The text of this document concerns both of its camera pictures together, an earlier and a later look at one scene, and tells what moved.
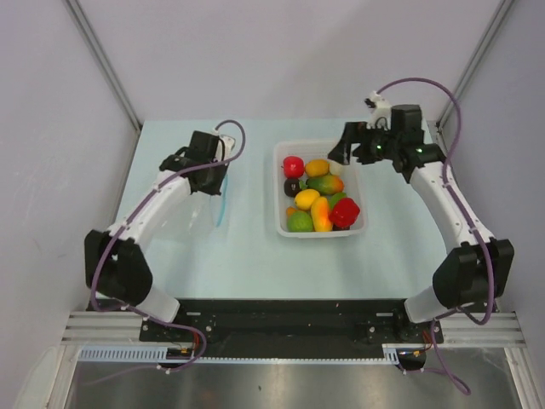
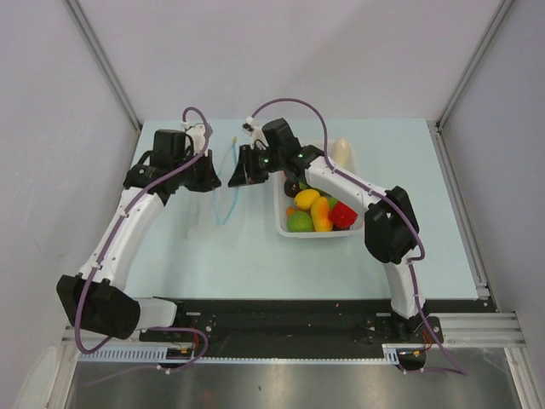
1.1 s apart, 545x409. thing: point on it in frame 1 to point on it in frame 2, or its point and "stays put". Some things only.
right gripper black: x=353 y=133 to x=245 y=174
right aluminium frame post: x=474 y=61 stays put
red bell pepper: x=344 y=213 stays put
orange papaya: x=320 y=216 stays put
